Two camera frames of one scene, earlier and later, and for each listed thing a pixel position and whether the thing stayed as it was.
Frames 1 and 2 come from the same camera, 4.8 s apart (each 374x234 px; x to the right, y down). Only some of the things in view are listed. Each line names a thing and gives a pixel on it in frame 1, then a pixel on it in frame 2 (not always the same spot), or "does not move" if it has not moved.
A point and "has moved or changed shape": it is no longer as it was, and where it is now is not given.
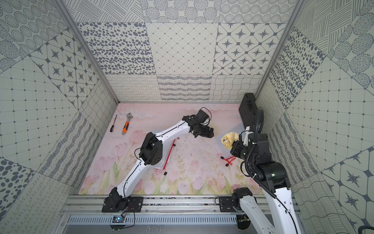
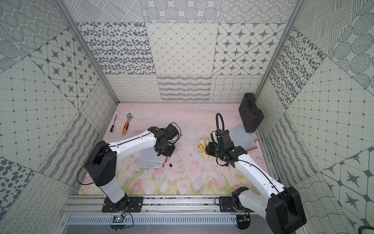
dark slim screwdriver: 112,127 does not move
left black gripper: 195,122 → 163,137
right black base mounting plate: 226,204 does not move
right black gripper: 238,145 → 209,149
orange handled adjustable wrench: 129,116 does not move
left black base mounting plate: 135,205 does not move
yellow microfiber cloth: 228,139 has moved or changed shape
